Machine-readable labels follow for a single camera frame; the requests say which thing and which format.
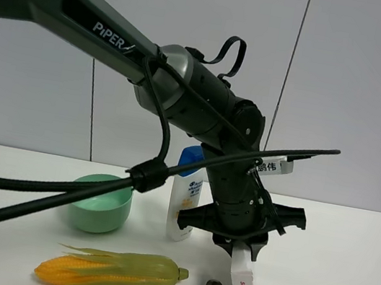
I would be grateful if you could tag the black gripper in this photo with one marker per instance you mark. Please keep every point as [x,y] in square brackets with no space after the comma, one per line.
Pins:
[241,210]

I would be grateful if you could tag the white red toothpaste box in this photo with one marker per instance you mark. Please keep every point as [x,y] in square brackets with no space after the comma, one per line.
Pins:
[242,266]

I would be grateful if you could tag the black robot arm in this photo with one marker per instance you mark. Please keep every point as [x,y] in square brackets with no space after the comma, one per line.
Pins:
[173,81]

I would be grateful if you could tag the white blue shampoo bottle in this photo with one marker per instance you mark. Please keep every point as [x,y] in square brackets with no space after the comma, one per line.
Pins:
[185,194]

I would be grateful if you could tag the yellow green toy corn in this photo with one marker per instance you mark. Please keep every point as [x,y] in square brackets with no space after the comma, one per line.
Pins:
[89,266]

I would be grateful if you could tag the green plastic bowl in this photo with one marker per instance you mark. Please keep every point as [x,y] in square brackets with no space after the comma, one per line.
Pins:
[101,214]

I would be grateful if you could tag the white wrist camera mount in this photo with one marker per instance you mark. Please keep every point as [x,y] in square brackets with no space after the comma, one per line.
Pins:
[275,166]

